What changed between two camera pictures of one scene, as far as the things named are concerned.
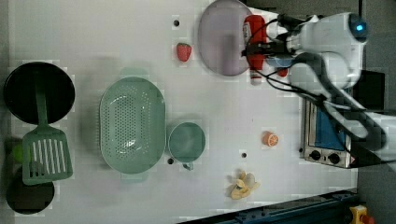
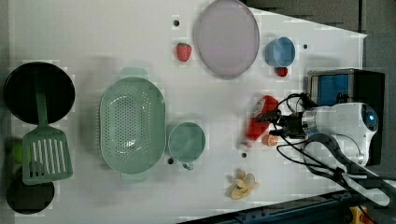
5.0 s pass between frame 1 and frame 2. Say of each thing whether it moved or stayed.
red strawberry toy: stayed
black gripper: moved
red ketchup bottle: moved
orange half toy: stayed
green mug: stayed
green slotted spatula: stayed
